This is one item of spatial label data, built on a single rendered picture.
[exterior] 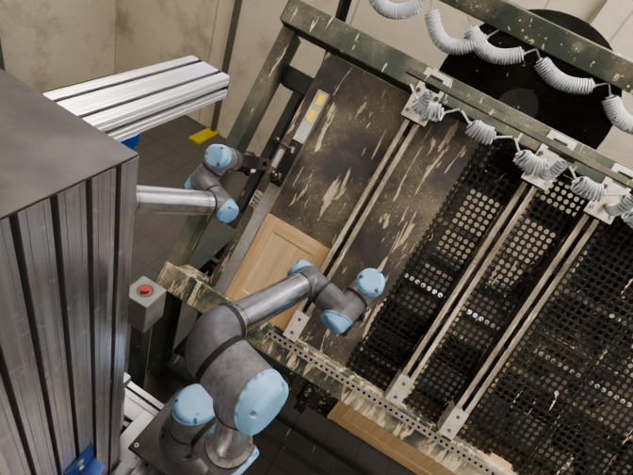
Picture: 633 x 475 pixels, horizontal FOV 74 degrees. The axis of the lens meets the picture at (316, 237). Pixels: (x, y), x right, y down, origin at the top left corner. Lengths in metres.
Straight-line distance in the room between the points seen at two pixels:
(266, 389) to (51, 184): 0.48
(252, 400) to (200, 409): 0.43
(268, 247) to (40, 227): 1.35
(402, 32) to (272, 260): 2.30
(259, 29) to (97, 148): 3.56
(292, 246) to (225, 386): 1.06
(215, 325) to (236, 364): 0.09
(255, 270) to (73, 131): 1.32
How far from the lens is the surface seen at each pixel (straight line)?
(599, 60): 2.18
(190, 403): 1.23
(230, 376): 0.81
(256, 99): 1.84
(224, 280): 1.88
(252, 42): 4.16
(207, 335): 0.84
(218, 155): 1.38
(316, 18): 1.82
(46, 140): 0.61
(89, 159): 0.58
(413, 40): 3.58
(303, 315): 1.77
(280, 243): 1.80
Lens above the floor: 2.37
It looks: 39 degrees down
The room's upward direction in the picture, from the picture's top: 25 degrees clockwise
